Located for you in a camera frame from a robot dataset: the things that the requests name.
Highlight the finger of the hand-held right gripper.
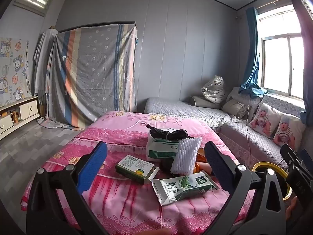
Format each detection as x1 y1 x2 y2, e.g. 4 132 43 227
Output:
280 144 307 201
299 148 313 179

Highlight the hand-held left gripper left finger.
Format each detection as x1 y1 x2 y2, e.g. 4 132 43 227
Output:
26 141 109 235

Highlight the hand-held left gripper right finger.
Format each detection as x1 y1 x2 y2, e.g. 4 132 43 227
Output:
204 141 288 235

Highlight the yellow-rimmed black trash bin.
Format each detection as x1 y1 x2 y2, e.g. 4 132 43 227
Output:
252 162 293 200

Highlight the pink tube with blue cap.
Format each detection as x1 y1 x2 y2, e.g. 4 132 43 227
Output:
160 159 212 175

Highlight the black plastic bag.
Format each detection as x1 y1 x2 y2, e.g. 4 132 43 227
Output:
146 124 188 142

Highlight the person's right hand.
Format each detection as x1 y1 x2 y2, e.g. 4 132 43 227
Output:
286 196 299 223

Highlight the orange wrapper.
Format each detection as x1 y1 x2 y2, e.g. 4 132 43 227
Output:
197 147 208 163

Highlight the baby print pillow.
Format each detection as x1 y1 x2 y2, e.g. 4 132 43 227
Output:
272 115 306 150
247 102 283 139

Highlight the white foam fruit net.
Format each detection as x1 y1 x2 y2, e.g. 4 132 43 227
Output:
170 137 202 175

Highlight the pink floral tablecloth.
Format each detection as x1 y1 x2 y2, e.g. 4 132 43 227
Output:
21 111 256 235

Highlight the green medicine box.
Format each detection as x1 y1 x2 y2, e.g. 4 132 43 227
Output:
115 155 160 184

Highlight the flattened green-white milk carton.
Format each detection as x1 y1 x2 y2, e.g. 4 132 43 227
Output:
150 170 219 206

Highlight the beige cushion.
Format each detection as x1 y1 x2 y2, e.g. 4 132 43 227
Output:
222 100 247 118

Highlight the crumpled green-white milk box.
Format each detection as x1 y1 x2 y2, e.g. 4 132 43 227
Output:
147 128 181 162

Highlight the grey pillow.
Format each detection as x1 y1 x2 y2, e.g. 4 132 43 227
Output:
191 95 223 109

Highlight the grey quilted sofa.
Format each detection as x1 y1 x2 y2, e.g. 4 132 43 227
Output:
144 87 307 177

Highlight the white low cabinet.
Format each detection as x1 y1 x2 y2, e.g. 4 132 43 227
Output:
0 95 41 141

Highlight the striped cloth over wardrobe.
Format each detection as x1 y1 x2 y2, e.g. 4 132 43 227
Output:
37 21 138 131

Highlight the window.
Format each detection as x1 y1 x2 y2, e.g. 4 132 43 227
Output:
256 4 307 104

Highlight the blue curtain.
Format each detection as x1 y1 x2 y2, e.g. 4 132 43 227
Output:
238 7 269 100

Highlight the white hanging cloth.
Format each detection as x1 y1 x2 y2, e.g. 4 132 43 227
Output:
33 28 59 96

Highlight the cartoon wall poster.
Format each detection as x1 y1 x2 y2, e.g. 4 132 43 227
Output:
0 37 31 108

